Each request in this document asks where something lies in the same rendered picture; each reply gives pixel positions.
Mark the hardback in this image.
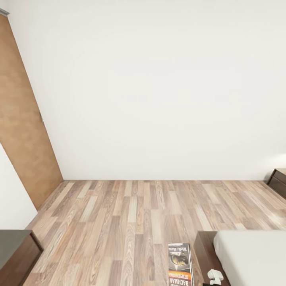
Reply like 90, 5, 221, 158
168, 243, 195, 286

